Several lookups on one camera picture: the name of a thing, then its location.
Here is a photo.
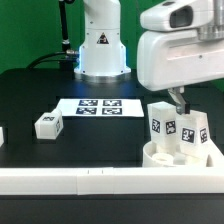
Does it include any white round stool seat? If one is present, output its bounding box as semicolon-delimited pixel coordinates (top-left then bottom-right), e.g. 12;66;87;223
142;141;208;168

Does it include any black cable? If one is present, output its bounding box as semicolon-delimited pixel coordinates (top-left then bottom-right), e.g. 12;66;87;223
26;49;81;70

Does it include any white marker sheet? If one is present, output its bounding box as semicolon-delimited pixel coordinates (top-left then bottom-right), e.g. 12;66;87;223
57;99;144;117

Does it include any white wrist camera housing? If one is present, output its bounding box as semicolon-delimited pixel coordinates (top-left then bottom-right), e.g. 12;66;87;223
140;0;214;32

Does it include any white U-shaped fence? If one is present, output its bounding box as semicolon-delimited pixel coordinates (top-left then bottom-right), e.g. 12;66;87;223
0;126;224;196

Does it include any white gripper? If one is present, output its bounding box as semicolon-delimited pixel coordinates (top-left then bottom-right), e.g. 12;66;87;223
137;29;224;115

